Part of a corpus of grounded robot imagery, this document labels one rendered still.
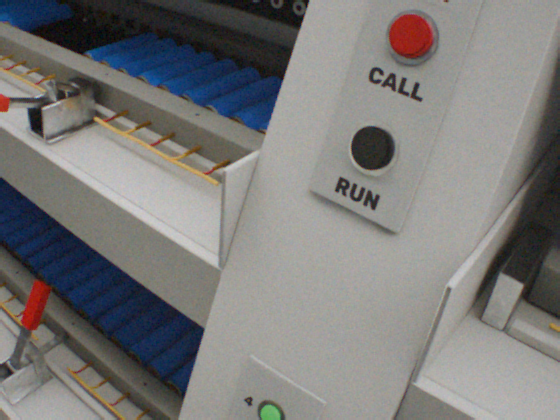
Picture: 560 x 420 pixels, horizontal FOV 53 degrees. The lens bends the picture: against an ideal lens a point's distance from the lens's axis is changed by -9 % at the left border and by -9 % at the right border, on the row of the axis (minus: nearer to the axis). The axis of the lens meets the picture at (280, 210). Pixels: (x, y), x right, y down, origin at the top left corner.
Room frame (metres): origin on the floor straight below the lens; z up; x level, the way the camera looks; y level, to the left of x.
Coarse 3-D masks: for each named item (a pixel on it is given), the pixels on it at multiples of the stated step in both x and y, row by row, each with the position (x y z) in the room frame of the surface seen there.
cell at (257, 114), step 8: (272, 96) 0.37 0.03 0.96; (256, 104) 0.35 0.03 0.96; (264, 104) 0.36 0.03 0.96; (272, 104) 0.36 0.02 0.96; (240, 112) 0.34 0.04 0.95; (248, 112) 0.34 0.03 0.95; (256, 112) 0.35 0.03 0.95; (264, 112) 0.35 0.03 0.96; (272, 112) 0.35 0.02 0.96; (240, 120) 0.34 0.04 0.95; (248, 120) 0.34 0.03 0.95; (256, 120) 0.34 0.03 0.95; (264, 120) 0.35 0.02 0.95
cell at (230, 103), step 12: (252, 84) 0.38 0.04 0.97; (264, 84) 0.38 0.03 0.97; (276, 84) 0.39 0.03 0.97; (228, 96) 0.36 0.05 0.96; (240, 96) 0.36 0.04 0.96; (252, 96) 0.37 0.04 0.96; (264, 96) 0.38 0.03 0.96; (216, 108) 0.35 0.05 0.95; (228, 108) 0.35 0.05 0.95; (240, 108) 0.36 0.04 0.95
